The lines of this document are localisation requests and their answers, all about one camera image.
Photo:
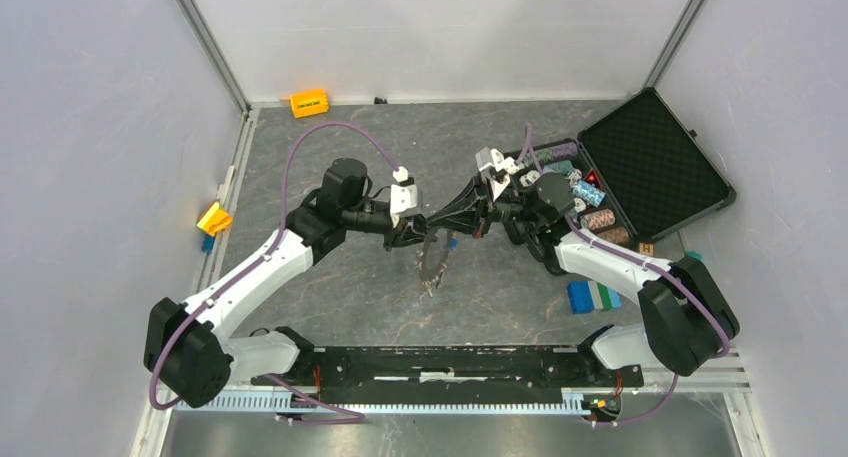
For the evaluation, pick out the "yellow orange block at left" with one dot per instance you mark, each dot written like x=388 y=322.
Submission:
x=214 y=220

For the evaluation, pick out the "blue green white block stack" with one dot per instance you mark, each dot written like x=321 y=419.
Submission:
x=590 y=296

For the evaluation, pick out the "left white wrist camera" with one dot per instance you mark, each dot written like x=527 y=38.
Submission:
x=404 y=198

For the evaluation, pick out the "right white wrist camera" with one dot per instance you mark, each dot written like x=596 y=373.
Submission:
x=494 y=165

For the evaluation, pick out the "small blue block at left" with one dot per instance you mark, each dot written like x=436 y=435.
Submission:
x=208 y=243

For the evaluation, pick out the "small wooden letter cube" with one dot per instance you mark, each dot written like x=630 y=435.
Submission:
x=646 y=249

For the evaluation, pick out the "orange box at back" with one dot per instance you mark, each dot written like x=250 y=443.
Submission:
x=309 y=103

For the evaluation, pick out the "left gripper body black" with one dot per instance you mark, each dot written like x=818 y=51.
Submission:
x=396 y=238

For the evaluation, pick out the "black poker chip case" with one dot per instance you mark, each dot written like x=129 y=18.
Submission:
x=641 y=174

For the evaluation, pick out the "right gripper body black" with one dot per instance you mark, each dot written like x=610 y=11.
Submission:
x=508 y=207

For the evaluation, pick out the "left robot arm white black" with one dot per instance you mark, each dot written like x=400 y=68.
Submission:
x=191 y=350

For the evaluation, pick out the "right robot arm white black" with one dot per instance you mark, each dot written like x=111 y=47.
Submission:
x=685 y=319

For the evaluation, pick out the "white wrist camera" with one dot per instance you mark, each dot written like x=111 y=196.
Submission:
x=494 y=165
x=404 y=198

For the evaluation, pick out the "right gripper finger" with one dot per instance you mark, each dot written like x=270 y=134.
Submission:
x=460 y=222
x=466 y=201

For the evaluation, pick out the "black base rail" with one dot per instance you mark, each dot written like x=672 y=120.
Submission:
x=522 y=374

